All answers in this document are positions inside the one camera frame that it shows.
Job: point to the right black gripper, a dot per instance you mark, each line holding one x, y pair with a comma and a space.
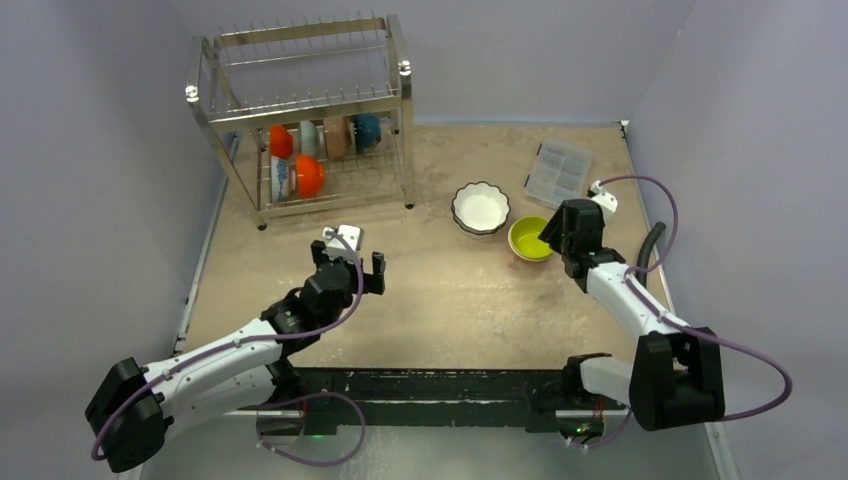
571, 232

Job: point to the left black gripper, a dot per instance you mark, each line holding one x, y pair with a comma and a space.
319, 257

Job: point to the lime green bowl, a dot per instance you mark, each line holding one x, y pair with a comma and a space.
523, 238

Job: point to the white fluted bowl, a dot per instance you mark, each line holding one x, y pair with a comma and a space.
478, 234
480, 205

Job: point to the orange bowl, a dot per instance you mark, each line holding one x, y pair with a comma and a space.
532, 260

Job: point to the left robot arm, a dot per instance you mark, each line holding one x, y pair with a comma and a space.
137, 408

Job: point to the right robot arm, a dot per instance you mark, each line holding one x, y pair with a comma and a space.
675, 378

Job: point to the metal two-tier dish rack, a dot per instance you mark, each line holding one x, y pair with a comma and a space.
243, 80

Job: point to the clear plastic organizer box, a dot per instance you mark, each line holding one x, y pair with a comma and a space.
559, 172

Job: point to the front red-orange bowl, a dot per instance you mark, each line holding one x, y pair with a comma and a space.
310, 176

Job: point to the red-orange bowl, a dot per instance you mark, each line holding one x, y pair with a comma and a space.
281, 142
310, 176

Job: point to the white blue floral bowl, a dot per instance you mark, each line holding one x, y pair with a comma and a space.
283, 179

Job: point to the pale green bowl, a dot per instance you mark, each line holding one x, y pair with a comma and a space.
310, 142

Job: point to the brown speckled bowl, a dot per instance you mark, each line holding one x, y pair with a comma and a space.
337, 136

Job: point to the rear red-orange bowl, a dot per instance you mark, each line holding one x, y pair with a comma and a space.
281, 142

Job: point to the teal blue bowl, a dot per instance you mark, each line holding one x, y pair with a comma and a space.
367, 131

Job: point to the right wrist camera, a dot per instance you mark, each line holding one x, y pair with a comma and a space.
603, 198

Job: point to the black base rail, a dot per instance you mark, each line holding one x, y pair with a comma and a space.
536, 401

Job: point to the aluminium frame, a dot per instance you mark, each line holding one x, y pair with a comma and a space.
273, 444

